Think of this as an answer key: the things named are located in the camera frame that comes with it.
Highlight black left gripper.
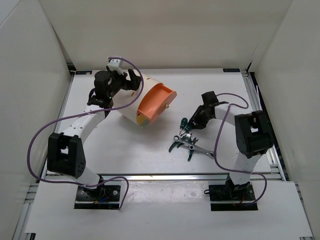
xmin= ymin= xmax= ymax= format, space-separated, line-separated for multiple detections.
xmin=106 ymin=66 xmax=142 ymax=99

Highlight green stubby screwdriver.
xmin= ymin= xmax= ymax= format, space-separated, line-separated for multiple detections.
xmin=179 ymin=117 xmax=188 ymax=134
xmin=179 ymin=123 xmax=194 ymax=135

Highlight cream round drawer cabinet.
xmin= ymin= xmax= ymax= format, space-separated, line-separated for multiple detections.
xmin=113 ymin=74 xmax=163 ymax=125

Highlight silver ratchet wrench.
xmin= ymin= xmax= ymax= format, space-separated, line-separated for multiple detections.
xmin=183 ymin=140 xmax=215 ymax=159

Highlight pink top drawer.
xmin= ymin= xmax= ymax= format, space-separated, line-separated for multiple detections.
xmin=137 ymin=83 xmax=177 ymax=125

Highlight yellow drawer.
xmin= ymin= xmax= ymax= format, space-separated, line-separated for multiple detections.
xmin=136 ymin=113 xmax=150 ymax=126

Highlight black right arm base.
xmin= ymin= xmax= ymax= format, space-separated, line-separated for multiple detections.
xmin=203 ymin=184 xmax=258 ymax=212

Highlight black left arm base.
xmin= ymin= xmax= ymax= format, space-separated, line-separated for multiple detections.
xmin=74 ymin=184 xmax=121 ymax=210

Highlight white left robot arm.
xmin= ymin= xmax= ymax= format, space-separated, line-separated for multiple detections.
xmin=47 ymin=69 xmax=144 ymax=200

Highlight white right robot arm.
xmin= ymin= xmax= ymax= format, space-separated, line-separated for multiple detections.
xmin=181 ymin=91 xmax=274 ymax=200

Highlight green handled pliers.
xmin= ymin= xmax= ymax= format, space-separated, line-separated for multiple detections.
xmin=168 ymin=133 xmax=191 ymax=153

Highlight green handled side cutters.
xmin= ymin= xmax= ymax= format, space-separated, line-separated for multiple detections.
xmin=187 ymin=137 xmax=199 ymax=162

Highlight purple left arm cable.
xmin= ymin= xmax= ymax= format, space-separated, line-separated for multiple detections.
xmin=26 ymin=56 xmax=145 ymax=210

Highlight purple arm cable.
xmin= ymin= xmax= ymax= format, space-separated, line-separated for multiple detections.
xmin=212 ymin=92 xmax=268 ymax=207
xmin=26 ymin=56 xmax=145 ymax=210

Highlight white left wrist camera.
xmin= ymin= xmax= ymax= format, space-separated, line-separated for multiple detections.
xmin=107 ymin=56 xmax=124 ymax=75

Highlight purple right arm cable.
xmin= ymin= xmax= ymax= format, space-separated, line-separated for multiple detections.
xmin=212 ymin=92 xmax=268 ymax=207

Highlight aluminium frame rail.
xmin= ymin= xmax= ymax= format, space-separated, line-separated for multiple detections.
xmin=44 ymin=171 xmax=285 ymax=181

